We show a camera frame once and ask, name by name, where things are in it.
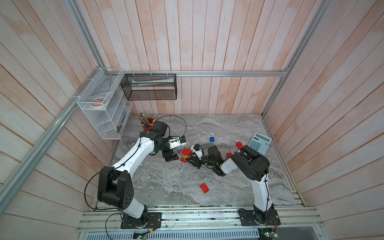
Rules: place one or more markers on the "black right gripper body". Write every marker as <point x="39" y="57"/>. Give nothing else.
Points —
<point x="205" y="160"/>

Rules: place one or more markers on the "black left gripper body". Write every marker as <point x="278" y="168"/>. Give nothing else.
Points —
<point x="166" y="152"/>

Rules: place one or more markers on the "red lego brick front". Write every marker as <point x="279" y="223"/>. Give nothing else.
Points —
<point x="204" y="188"/>

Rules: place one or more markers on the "red curved lego brick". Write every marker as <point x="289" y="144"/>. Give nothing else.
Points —
<point x="239" y="145"/>
<point x="187" y="152"/>

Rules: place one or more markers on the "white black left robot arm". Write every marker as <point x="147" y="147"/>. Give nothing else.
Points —
<point x="115" y="183"/>

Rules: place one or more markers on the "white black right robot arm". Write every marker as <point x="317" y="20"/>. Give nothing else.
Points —
<point x="255" y="167"/>

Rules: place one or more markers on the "red pen cup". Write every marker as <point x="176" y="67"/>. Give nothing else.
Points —
<point x="148" y="123"/>

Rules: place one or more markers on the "pens in cup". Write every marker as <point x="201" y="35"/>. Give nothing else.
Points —
<point x="141" y="117"/>

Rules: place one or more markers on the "light blue calculator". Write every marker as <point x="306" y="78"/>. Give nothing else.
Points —
<point x="260" y="143"/>

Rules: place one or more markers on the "tape roll on shelf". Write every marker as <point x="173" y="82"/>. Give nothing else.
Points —
<point x="99" y="102"/>

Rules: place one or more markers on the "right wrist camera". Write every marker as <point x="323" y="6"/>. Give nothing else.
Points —
<point x="198" y="150"/>

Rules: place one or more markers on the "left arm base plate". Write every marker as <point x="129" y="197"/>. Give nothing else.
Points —
<point x="147" y="221"/>

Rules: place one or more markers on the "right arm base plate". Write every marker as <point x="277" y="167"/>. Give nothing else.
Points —
<point x="257" y="217"/>

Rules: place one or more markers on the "black mesh wall basket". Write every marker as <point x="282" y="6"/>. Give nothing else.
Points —
<point x="150" y="87"/>

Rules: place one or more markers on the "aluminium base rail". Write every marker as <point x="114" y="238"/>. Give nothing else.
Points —
<point x="205" y="223"/>

